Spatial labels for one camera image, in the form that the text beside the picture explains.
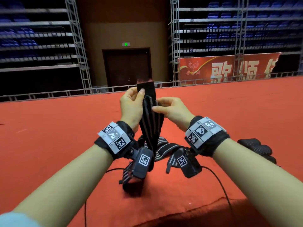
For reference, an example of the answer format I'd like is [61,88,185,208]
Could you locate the person's left hand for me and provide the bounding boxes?
[119,86,146,133]

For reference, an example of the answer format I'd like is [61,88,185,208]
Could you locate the person's right hand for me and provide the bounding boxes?
[151,97,196,132]

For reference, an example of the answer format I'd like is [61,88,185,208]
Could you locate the black striped strap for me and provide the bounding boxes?
[237,138,262,148]
[263,154,278,165]
[246,144,273,156]
[136,81,165,171]

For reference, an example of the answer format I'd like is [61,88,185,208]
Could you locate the pile of black straps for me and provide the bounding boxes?
[119,135,190,192]

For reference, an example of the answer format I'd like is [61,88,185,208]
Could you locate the person's right forearm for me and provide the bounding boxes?
[212,138,303,227]

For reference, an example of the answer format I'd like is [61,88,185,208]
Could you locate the person's left forearm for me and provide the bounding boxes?
[12,144,114,227]

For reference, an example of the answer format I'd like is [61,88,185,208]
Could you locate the black wristband with marker tags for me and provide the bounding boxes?
[185,116,231,156]
[94,121,135,160]

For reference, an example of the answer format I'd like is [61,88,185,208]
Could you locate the dark brown door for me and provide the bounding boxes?
[103,48,153,91]

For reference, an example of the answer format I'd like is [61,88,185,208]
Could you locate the metal railing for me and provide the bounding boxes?
[0,71,303,102]

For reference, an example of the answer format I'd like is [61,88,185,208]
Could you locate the red banner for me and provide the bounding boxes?
[179,53,282,86]

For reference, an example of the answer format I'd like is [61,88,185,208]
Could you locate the metal truss column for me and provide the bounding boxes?
[296,49,303,77]
[169,0,182,87]
[64,0,93,95]
[234,0,250,82]

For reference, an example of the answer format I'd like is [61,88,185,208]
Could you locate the tiered bleacher seats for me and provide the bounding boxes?
[180,0,303,56]
[0,0,81,74]

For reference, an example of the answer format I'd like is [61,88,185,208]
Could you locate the light blue sleeve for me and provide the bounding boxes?
[0,212,43,227]

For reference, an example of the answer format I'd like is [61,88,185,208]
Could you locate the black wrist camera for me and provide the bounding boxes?
[166,146,203,179]
[132,147,155,180]

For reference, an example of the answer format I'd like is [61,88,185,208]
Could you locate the thin black camera cable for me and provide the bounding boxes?
[201,165,235,217]
[84,168,127,227]

